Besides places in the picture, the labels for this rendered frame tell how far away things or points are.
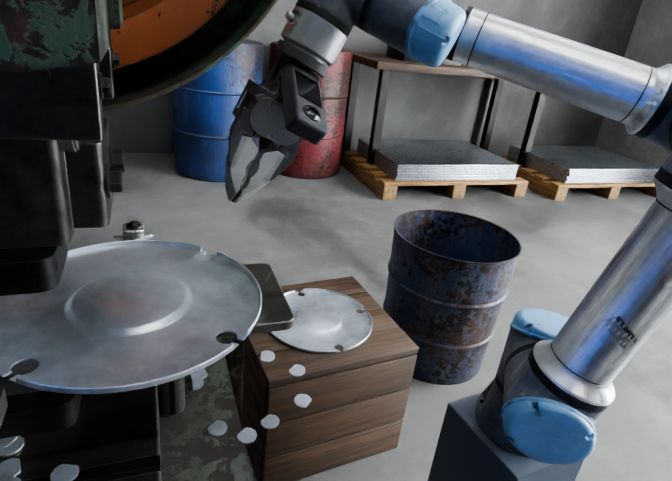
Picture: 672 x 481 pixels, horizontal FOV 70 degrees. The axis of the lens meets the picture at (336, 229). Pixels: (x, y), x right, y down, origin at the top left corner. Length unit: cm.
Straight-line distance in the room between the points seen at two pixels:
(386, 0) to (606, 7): 498
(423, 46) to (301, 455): 103
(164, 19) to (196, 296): 44
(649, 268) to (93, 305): 62
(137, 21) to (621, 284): 75
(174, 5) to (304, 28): 27
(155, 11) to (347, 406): 95
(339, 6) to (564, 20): 466
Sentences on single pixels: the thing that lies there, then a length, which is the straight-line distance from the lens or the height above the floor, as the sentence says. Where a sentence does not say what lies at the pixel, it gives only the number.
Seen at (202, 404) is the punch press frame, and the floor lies 64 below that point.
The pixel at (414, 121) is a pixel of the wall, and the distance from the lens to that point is 447.
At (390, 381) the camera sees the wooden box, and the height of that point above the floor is 26.
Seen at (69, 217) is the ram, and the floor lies 91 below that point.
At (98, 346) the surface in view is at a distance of 53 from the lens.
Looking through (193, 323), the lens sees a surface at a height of 78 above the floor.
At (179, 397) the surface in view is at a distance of 62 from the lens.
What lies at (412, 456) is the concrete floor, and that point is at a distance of 151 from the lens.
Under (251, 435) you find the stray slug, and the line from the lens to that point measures 61.
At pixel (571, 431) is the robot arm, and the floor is 64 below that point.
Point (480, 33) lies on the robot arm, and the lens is 73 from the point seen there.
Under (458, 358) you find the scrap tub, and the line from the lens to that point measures 170.
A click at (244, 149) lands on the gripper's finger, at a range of 63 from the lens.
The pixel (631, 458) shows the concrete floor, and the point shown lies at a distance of 181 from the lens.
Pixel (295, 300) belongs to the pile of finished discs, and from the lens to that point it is 139.
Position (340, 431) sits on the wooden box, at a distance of 134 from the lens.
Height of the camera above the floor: 110
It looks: 24 degrees down
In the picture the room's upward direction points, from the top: 7 degrees clockwise
